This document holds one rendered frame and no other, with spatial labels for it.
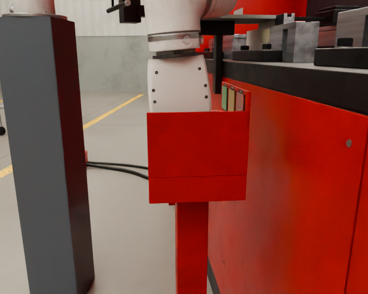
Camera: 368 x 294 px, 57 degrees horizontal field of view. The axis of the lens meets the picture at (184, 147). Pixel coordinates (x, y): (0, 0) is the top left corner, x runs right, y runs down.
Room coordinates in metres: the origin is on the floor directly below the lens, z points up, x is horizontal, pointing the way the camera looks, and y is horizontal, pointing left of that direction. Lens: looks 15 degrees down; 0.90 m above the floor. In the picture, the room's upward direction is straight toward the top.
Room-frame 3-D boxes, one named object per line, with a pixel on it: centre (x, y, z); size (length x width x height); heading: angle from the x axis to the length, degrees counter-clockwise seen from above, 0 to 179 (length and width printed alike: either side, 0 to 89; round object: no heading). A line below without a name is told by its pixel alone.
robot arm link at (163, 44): (0.56, 0.01, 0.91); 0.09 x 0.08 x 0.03; 95
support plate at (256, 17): (1.09, -0.12, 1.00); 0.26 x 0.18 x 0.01; 97
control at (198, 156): (0.62, -0.01, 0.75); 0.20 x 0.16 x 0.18; 5
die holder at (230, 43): (1.65, -0.19, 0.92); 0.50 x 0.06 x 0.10; 7
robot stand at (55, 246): (1.14, 0.47, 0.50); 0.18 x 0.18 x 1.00; 85
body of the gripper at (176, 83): (0.56, 0.01, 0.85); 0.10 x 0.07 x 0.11; 95
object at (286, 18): (1.07, -0.27, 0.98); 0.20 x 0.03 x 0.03; 7
